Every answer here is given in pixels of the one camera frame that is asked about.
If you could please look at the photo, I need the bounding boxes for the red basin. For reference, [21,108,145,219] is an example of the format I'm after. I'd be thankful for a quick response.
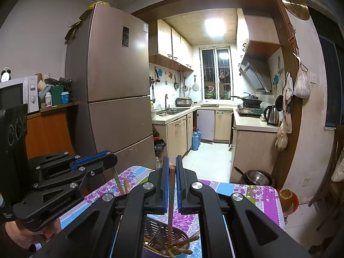
[282,191,299,216]

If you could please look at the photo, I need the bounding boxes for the green folded bag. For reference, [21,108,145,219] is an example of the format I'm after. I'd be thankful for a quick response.
[64,20,83,41]

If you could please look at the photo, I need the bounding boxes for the green box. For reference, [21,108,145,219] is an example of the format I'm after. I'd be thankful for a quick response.
[51,85,65,105]

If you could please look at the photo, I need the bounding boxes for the dark window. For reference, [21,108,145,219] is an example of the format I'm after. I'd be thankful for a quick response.
[309,5,344,128]

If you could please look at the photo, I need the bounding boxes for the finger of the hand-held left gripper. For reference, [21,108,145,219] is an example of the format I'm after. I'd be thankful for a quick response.
[32,154,119,192]
[28,150,112,180]

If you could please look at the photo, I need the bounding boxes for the steel range hood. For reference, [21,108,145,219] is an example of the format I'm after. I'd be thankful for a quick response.
[239,55,272,93]

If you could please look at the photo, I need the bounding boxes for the beige hanging bag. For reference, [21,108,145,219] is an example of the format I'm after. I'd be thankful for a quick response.
[275,113,293,151]

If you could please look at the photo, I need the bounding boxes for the white microwave oven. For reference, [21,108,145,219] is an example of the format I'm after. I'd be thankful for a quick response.
[0,76,39,113]

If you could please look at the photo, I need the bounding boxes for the steel electric kettle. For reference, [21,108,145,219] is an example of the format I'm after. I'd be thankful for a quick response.
[263,105,280,126]

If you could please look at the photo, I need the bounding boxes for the orange wooden cabinet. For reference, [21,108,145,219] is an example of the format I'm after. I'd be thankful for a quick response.
[25,103,81,160]

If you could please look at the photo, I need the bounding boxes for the kitchen ceiling light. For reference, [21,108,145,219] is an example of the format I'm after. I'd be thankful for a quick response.
[205,19,226,39]

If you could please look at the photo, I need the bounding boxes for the black trash bag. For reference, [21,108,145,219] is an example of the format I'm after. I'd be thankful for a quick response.
[154,137,166,152]

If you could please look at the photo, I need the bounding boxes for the white hanging plastic bag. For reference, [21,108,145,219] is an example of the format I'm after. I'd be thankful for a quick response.
[293,63,312,99]

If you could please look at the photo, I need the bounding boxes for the gas stove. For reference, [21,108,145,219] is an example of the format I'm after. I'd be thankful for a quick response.
[236,105,265,118]

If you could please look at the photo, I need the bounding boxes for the barred kitchen window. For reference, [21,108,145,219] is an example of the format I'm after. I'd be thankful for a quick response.
[199,47,232,100]

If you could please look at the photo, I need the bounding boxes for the person's left hand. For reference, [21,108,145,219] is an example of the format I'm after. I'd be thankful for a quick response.
[5,216,63,252]

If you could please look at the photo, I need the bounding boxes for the brown crumpled bag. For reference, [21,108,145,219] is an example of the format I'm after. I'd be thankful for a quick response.
[44,77,72,92]

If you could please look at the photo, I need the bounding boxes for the flower wall sticker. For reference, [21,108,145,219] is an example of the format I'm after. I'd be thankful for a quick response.
[271,56,286,97]

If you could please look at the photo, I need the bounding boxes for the beige wall cabinets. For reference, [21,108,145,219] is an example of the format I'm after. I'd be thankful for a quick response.
[149,19,195,72]
[236,8,281,60]

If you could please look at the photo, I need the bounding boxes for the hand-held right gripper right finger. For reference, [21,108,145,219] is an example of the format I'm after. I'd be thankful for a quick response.
[175,155,311,258]

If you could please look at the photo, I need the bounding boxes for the yellow jar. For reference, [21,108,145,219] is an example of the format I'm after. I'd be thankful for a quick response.
[278,188,293,209]

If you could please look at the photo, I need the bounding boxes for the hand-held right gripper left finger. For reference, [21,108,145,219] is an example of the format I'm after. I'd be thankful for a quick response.
[32,157,170,258]

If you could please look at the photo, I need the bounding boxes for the brown refrigerator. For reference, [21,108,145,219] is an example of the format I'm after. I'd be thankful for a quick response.
[64,3,157,174]

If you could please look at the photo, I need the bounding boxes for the steel kitchen sink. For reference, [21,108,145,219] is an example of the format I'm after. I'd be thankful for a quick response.
[156,108,183,115]

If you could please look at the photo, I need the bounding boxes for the floral striped tablecloth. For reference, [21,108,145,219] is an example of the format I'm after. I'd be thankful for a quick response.
[58,165,285,258]

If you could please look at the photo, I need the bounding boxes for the pale blue packet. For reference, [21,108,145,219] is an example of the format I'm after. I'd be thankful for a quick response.
[38,84,53,97]

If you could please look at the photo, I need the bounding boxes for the grey rice cooker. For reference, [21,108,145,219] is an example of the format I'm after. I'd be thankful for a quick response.
[175,97,194,107]

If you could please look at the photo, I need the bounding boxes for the perforated metal utensil holder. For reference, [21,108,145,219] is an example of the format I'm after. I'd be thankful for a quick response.
[143,214,192,258]

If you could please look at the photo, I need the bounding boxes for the black wok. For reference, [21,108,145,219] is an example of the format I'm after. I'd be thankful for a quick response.
[230,92,263,105]

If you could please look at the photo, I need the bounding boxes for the beige base cabinets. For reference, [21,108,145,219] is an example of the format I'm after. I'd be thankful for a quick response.
[152,107,280,184]

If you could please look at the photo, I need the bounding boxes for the dark wooden chair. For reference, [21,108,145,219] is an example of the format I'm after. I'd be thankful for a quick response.
[308,125,344,256]

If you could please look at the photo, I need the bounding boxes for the set of wooden chopsticks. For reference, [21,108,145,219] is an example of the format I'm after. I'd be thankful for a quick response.
[144,232,201,257]

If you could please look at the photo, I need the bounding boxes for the brown wooden door frame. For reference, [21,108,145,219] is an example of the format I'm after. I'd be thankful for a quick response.
[130,0,302,191]

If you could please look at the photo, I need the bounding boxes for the black white alarm clock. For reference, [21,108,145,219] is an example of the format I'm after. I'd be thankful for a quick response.
[0,67,13,83]

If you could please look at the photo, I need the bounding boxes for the round brass wall plate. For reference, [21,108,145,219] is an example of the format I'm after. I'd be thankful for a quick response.
[279,0,310,21]

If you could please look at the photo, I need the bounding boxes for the dark wooden chopstick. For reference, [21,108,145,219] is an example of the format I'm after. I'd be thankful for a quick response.
[166,166,177,257]

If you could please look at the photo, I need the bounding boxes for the white hanging cloth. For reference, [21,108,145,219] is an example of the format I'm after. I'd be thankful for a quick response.
[282,72,294,104]

